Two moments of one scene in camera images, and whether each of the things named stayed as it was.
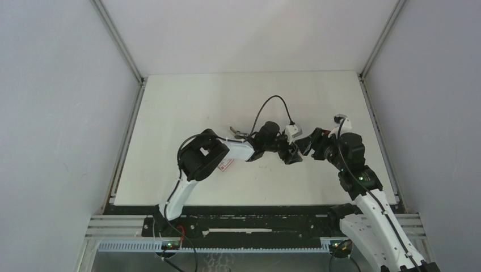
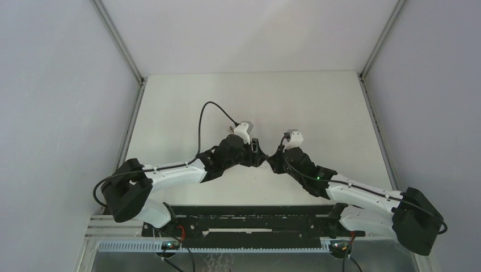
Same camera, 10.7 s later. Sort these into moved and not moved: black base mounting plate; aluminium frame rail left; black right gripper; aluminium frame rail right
Moved: black right gripper
Not moved: black base mounting plate; aluminium frame rail left; aluminium frame rail right
